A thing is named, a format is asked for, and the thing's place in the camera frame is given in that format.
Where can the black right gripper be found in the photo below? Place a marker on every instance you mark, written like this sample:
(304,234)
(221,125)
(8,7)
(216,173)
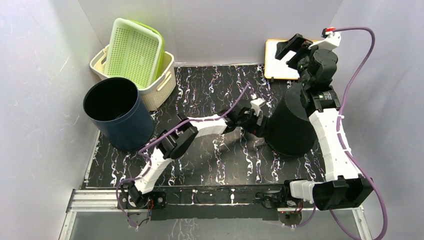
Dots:
(294,44)

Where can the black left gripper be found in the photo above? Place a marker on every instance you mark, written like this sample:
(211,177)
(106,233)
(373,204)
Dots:
(252,130)

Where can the black ribbed bucket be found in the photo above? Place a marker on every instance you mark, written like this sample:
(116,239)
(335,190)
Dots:
(289,131)

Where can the white perforated strainer basket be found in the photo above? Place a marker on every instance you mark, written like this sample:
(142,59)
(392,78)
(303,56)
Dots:
(116,64)

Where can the dark blue large bucket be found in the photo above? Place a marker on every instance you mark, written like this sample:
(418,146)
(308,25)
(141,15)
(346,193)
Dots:
(115,106)

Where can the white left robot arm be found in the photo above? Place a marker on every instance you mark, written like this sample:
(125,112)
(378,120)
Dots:
(175,140)

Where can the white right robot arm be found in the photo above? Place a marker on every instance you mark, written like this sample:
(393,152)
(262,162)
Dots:
(308,114)

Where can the cream perforated storage basket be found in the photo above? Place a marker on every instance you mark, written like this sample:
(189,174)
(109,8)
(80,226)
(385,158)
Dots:
(154,95)

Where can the green plastic basin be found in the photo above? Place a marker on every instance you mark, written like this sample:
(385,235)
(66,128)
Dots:
(145,54)

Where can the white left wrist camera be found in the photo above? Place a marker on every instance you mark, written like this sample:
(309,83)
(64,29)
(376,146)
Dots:
(256,104)

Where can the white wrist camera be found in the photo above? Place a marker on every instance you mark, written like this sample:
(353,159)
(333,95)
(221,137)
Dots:
(256,104)
(331,40)

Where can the small whiteboard wooden frame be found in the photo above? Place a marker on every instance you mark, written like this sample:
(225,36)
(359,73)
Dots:
(278,69)

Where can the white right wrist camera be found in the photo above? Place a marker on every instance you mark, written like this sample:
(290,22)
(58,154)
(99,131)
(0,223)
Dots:
(331,40)

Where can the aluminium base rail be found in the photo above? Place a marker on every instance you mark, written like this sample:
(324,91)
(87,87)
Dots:
(205,213)

